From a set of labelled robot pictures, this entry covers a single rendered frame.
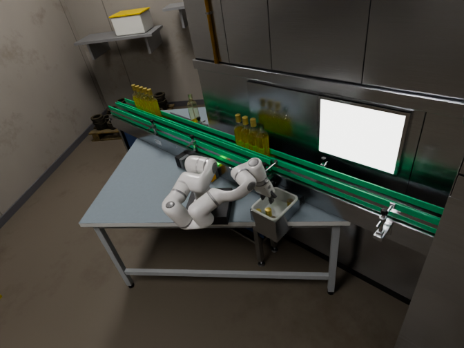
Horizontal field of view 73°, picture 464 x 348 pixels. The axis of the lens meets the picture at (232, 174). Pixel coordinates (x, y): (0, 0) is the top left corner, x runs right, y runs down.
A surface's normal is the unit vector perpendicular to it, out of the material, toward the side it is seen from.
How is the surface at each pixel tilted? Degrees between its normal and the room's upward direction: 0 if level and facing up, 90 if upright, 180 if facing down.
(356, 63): 90
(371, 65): 90
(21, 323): 0
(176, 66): 90
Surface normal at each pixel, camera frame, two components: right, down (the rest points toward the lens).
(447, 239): -0.67, 0.52
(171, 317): -0.14, -0.79
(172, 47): -0.12, 0.61
